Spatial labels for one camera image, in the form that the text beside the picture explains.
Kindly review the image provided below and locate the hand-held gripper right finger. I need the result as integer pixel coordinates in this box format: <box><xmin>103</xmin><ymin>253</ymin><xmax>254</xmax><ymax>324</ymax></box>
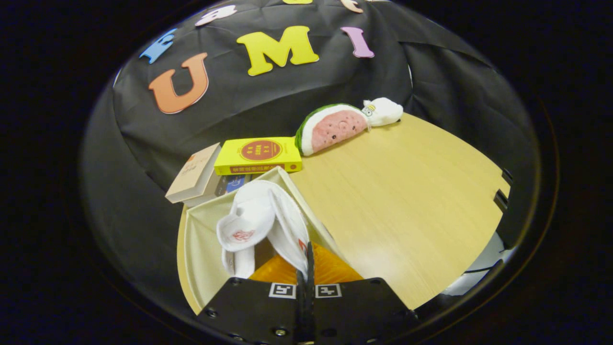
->
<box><xmin>309</xmin><ymin>242</ymin><xmax>420</xmax><ymax>345</ymax></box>

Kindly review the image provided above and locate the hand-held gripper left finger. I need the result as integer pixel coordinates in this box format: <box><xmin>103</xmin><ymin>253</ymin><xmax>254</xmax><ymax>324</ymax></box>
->
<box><xmin>196</xmin><ymin>242</ymin><xmax>309</xmax><ymax>345</ymax></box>

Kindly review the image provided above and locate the white shoe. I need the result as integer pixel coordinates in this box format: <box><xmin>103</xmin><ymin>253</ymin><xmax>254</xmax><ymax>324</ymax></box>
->
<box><xmin>216</xmin><ymin>180</ymin><xmax>311</xmax><ymax>281</ymax></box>

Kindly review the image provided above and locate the beige storage box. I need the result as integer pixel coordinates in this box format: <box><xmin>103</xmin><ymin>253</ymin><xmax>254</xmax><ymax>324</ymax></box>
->
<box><xmin>176</xmin><ymin>165</ymin><xmax>352</xmax><ymax>314</ymax></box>

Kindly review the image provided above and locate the blue book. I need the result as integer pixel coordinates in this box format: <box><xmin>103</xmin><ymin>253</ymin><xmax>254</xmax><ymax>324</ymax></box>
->
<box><xmin>216</xmin><ymin>173</ymin><xmax>261</xmax><ymax>198</ymax></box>

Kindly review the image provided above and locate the yellow book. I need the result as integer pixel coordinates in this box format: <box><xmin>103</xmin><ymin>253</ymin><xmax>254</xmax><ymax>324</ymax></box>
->
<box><xmin>214</xmin><ymin>137</ymin><xmax>303</xmax><ymax>176</ymax></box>

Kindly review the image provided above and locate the watermelon slice plush toy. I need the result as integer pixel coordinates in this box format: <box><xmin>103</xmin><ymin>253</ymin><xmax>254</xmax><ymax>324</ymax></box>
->
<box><xmin>295</xmin><ymin>103</ymin><xmax>370</xmax><ymax>157</ymax></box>

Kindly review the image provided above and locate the black backdrop cloth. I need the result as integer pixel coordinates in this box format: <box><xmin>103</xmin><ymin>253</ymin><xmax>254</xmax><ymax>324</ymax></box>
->
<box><xmin>81</xmin><ymin>0</ymin><xmax>539</xmax><ymax>312</ymax></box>

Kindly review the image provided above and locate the white plush toy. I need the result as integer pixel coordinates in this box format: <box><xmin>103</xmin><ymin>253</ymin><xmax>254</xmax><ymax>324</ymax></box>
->
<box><xmin>362</xmin><ymin>97</ymin><xmax>404</xmax><ymax>128</ymax></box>

